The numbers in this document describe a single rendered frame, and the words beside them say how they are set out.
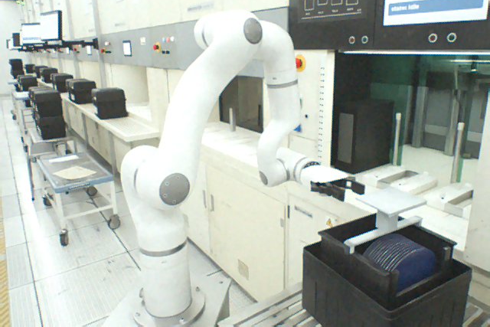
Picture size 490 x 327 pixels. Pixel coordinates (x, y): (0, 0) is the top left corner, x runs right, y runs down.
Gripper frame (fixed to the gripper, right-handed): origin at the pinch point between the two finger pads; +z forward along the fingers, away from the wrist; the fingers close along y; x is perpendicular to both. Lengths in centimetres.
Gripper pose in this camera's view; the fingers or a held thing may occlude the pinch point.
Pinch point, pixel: (349, 191)
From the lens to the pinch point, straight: 95.9
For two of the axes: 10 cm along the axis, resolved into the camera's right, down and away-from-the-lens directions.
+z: 4.9, 2.3, -8.4
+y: -8.7, 1.3, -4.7
